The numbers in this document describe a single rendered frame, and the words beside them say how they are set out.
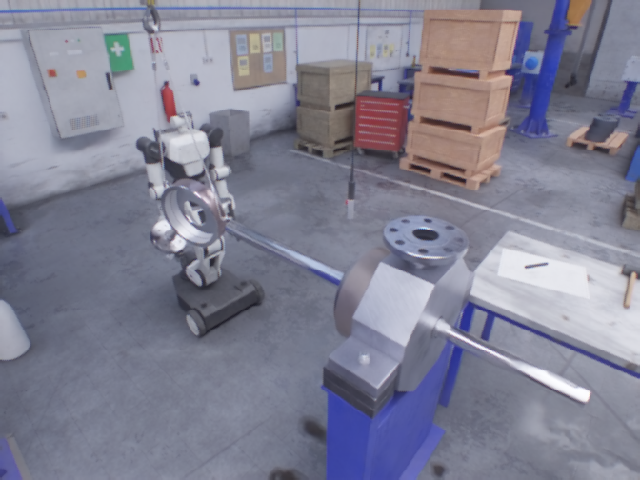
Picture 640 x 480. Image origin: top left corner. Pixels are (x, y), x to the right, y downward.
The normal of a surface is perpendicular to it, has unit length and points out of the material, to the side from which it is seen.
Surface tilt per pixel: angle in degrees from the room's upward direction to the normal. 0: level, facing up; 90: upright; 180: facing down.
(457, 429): 0
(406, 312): 45
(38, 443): 0
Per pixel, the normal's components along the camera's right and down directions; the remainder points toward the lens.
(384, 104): -0.38, 0.47
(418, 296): -0.46, -0.33
